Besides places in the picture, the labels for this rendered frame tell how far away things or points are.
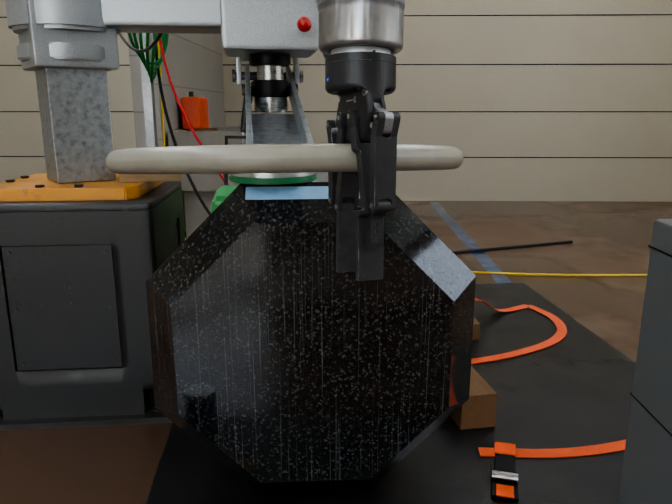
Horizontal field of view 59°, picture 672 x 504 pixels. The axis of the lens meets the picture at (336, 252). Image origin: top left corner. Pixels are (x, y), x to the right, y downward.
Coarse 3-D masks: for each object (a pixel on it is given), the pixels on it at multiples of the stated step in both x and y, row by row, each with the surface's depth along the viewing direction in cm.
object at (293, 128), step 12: (252, 72) 162; (288, 72) 157; (300, 72) 163; (300, 108) 127; (252, 120) 133; (264, 120) 133; (276, 120) 134; (288, 120) 134; (300, 120) 121; (252, 132) 125; (264, 132) 126; (276, 132) 126; (288, 132) 126; (300, 132) 122
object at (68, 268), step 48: (0, 240) 183; (48, 240) 184; (96, 240) 186; (144, 240) 187; (0, 288) 187; (48, 288) 189; (96, 288) 190; (144, 288) 191; (0, 336) 190; (48, 336) 192; (96, 336) 194; (144, 336) 194; (0, 384) 194; (48, 384) 195; (96, 384) 197; (144, 384) 198
